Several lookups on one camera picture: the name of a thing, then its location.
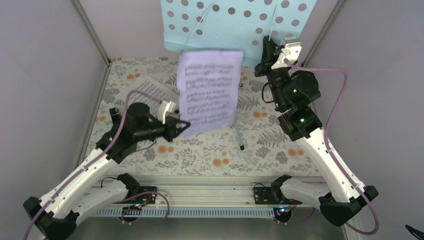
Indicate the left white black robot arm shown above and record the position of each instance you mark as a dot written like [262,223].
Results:
[135,124]

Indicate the floral patterned table mat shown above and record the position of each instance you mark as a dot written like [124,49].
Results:
[257,147]

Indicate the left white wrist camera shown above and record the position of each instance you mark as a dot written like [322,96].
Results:
[165,108]

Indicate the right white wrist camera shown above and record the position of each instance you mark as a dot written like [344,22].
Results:
[294,45]

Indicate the aluminium mounting rail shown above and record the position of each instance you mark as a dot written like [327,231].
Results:
[172,201]

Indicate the black object at corner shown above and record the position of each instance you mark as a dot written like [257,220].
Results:
[415,232]

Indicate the light blue music stand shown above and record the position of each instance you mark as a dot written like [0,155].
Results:
[192,25]

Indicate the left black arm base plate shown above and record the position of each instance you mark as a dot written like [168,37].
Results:
[137,203]

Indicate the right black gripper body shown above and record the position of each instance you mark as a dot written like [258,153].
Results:
[278,85]

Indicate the white sheet music paper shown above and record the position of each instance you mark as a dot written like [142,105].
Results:
[155,90]

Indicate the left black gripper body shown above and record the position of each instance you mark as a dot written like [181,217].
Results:
[168,134]

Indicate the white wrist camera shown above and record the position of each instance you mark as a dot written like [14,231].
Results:
[294,45]
[165,108]

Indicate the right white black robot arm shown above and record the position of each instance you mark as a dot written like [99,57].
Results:
[293,89]

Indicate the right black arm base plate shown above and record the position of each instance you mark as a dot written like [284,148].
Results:
[266,196]

